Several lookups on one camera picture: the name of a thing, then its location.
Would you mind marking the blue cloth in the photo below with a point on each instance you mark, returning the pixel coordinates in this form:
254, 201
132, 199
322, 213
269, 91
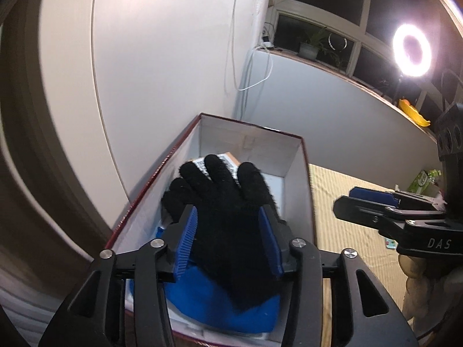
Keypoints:
202, 303

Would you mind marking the yellow fruit bowl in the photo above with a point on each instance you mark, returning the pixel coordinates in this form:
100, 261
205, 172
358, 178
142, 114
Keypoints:
416, 115

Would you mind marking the white power strip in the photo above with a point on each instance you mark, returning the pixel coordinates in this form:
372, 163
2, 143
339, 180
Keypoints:
267, 44

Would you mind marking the striped yellow table cloth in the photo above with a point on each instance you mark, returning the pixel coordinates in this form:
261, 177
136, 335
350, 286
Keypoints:
323, 188

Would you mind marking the green paper bag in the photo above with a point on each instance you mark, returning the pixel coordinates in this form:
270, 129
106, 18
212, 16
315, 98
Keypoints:
421, 180

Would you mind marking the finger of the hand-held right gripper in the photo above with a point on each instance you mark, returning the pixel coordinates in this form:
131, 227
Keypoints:
361, 211
372, 195

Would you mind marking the potted plant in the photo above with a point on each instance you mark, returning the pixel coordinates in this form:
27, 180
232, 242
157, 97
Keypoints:
308, 50

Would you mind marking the small orange carton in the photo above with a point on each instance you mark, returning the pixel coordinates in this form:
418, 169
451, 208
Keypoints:
231, 159

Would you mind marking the white cardboard box red rim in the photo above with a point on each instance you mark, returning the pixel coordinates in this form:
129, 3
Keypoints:
246, 144

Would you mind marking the colourful printed tube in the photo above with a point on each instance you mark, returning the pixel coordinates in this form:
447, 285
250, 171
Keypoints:
390, 244

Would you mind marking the person's right hand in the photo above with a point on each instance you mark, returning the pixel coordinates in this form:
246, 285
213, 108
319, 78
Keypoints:
416, 285

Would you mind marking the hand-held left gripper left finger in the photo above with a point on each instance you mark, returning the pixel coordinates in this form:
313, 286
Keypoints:
186, 238

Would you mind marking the black knit glove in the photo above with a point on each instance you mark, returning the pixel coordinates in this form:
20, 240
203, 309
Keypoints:
231, 224

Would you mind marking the black tripod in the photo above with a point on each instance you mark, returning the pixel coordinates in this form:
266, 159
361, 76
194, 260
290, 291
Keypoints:
399, 86

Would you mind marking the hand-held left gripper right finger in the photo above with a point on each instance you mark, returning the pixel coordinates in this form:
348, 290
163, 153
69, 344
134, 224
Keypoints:
269, 240

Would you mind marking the white window frame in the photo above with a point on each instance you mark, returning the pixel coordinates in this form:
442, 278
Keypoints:
366, 3

